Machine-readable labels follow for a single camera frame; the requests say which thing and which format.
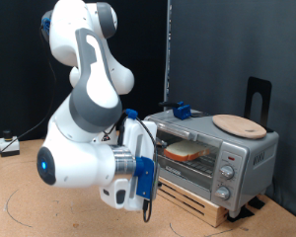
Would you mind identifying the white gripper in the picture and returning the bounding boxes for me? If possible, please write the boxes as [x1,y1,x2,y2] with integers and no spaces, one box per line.
[99,118,169,212]

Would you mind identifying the glass oven door with handle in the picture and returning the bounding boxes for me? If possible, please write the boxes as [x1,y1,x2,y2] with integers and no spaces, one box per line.
[154,121,222,192]

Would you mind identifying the toy bread slice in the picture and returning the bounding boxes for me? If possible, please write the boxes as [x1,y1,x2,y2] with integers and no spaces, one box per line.
[163,140,211,162]

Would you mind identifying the black spatula with blue block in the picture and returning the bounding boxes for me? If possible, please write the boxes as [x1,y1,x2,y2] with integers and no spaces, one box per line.
[158,101,211,120]

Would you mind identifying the silver oven knob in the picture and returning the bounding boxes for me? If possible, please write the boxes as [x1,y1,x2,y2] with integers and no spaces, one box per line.
[219,164,236,181]
[214,186,231,201]

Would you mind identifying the silver toaster oven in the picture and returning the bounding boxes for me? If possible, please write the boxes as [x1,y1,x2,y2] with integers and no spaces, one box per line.
[144,109,280,218]

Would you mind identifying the wooden slatted block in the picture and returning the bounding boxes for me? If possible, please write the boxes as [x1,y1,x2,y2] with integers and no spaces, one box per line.
[156,177,230,228]

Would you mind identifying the small round wooden board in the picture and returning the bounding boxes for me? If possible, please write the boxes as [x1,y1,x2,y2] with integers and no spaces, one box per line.
[212,114,268,140]

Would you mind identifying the black foam pad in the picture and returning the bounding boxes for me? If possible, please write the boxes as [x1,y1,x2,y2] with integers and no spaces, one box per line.
[248,196,266,210]
[226,206,256,223]

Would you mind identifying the black metal bookend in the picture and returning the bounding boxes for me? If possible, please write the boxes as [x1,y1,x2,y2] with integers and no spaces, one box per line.
[245,76,274,133]

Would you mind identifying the grey backdrop curtain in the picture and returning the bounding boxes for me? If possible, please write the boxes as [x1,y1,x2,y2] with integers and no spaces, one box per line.
[169,0,296,223]

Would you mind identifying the white emergency stop box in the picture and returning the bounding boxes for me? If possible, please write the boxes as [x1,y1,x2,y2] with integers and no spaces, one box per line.
[0,129,21,157]

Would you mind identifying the black backdrop curtain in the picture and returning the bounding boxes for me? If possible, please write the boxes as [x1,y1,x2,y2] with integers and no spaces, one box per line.
[0,0,169,143]

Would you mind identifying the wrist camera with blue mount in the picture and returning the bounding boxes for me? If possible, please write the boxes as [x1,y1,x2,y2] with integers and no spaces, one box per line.
[134,156,156,201]

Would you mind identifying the blue cable clip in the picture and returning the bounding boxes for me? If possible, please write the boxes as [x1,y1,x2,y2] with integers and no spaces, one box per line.
[40,18,52,36]
[125,108,139,120]

